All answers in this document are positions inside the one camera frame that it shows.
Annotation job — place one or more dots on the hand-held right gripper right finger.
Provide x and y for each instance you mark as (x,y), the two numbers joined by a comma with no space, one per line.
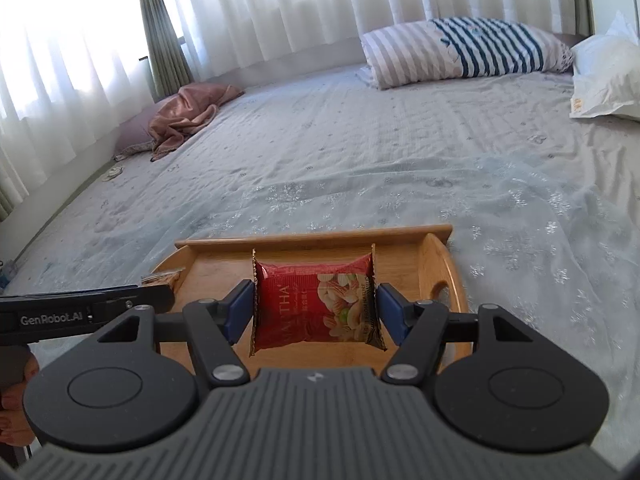
(392,322)

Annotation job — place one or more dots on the wooden tray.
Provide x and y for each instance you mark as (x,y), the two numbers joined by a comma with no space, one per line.
(210,266)

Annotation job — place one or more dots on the person's left hand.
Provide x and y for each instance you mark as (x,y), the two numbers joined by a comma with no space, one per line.
(12,410)

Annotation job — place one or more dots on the pink crumpled cloth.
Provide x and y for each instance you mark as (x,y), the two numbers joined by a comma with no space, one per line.
(185,110)

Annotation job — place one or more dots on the white pillow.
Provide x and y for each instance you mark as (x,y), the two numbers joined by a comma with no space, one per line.
(605,70)

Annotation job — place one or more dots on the green curtain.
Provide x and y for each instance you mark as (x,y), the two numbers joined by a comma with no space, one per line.
(165,35)

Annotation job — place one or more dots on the purple pillow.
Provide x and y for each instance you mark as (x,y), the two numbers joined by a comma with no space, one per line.
(132,135)

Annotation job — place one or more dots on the white sheer curtain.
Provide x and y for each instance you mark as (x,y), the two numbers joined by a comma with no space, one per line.
(300,5)

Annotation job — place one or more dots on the blue striped pillow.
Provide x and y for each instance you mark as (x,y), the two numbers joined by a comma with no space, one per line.
(450,50)

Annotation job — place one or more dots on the brown headboard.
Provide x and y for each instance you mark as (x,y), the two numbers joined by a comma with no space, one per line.
(575,38)

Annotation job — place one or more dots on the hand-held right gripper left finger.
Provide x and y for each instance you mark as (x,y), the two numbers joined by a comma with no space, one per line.
(237,317)

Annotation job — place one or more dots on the small pale object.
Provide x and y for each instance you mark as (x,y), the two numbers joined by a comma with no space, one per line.
(113,173)

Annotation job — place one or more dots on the red nut snack packet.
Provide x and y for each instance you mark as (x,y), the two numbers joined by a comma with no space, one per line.
(310,305)

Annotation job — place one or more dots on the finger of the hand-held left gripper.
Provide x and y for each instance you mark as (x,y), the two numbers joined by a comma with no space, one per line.
(155,296)

